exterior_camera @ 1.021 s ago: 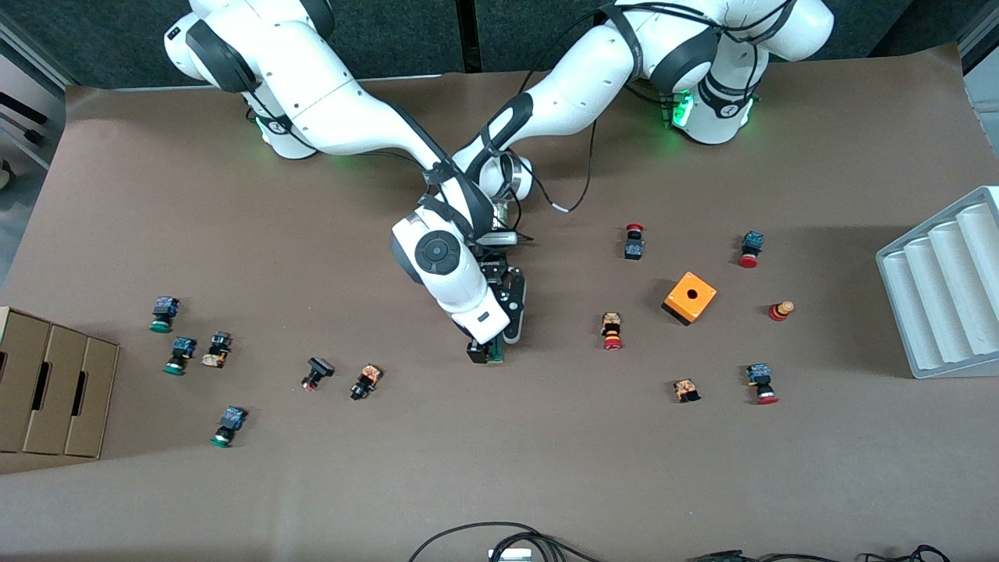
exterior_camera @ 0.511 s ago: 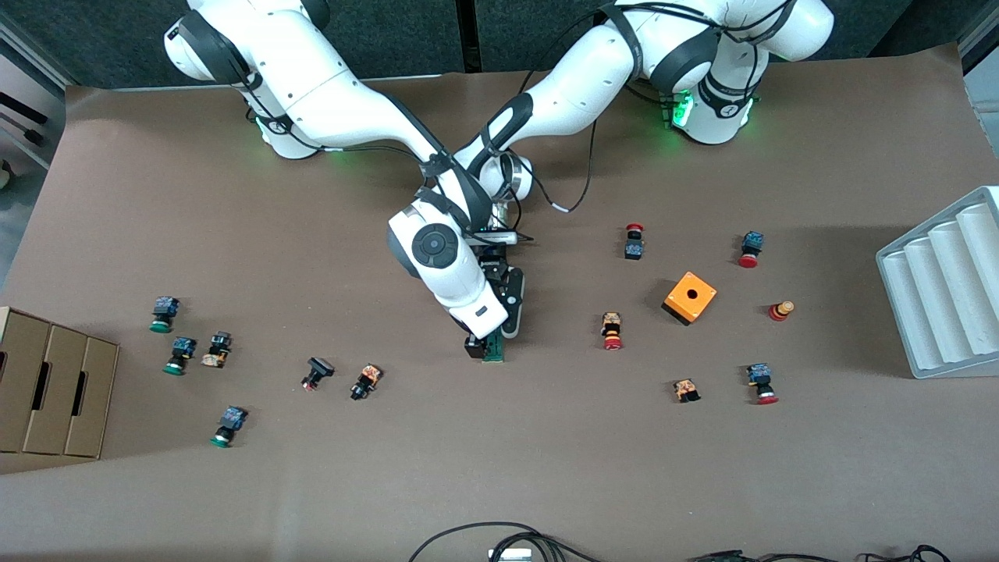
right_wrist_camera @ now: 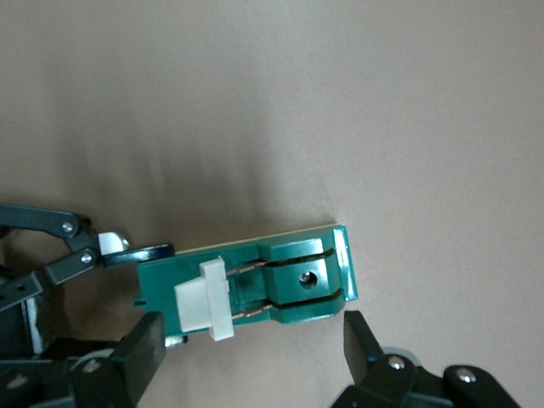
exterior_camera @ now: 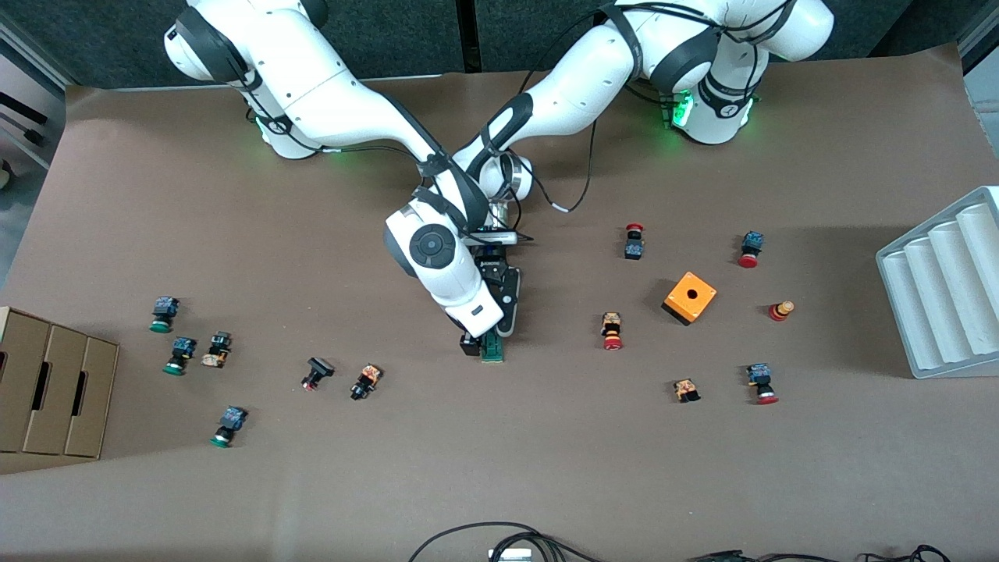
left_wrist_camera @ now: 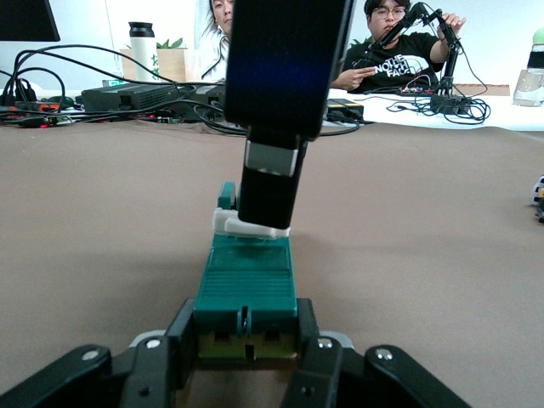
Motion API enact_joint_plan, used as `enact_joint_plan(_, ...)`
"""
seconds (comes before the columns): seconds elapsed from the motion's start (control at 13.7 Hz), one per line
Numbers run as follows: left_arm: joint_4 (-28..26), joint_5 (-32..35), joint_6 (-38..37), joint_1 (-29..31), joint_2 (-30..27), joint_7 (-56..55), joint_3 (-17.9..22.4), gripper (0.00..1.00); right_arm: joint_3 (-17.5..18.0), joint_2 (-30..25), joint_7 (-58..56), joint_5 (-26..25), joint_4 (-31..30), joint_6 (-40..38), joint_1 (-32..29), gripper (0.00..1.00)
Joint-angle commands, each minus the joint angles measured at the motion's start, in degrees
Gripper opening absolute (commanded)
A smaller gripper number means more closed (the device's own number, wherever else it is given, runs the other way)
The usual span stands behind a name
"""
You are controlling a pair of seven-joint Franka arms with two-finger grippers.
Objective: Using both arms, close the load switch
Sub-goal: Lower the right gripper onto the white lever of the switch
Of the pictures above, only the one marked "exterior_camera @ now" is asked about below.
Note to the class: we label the black selector switch orange block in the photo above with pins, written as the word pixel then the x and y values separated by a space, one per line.
pixel 368 377

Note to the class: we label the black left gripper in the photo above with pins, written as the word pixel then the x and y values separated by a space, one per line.
pixel 492 258

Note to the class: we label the red yellow button head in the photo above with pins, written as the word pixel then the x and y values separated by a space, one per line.
pixel 779 312

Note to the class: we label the white side cabinet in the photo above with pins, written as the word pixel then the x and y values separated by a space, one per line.
pixel 23 78

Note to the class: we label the white plug adapter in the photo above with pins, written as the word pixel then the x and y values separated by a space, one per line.
pixel 511 556

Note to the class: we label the orange contact block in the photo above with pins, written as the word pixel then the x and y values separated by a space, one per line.
pixel 686 388

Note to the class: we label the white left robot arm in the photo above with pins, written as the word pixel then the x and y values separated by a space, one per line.
pixel 585 86

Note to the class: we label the brown paper table cover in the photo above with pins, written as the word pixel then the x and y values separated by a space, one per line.
pixel 499 453

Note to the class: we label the red button black block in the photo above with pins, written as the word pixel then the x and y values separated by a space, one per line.
pixel 634 250

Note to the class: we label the beige black switch block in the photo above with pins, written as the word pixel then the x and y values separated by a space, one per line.
pixel 216 355

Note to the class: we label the red mushroom button blue block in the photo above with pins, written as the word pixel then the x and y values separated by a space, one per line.
pixel 752 242
pixel 759 375

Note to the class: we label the red mushroom button orange block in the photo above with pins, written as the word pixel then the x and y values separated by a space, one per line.
pixel 611 321

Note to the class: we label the orange button enclosure box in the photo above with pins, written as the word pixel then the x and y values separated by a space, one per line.
pixel 698 306

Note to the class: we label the grey ribbed plastic tray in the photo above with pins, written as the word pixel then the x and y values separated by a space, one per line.
pixel 936 297

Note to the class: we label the brown cardboard box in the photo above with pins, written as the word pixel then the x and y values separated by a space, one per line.
pixel 19 406
pixel 56 406
pixel 97 406

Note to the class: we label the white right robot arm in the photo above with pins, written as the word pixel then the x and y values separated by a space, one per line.
pixel 328 86

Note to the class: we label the green mushroom push button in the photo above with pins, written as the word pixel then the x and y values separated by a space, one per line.
pixel 164 306
pixel 183 346
pixel 232 417

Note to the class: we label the grey metal cabinet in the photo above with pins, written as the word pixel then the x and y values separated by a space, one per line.
pixel 985 70

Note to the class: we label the green load switch white lever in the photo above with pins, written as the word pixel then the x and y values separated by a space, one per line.
pixel 493 351

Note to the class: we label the black square head button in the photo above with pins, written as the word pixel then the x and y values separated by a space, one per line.
pixel 320 367

